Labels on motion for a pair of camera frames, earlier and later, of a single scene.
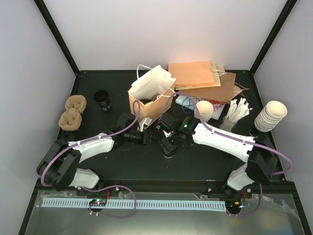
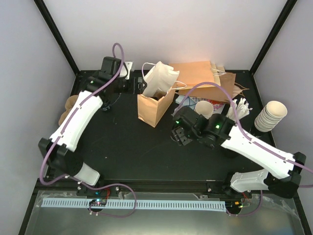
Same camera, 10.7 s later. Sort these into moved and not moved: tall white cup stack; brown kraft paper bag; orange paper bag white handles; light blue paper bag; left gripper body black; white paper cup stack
Moved: orange paper bag white handles; left gripper body black
Not moved: light blue paper bag; tall white cup stack; brown kraft paper bag; white paper cup stack
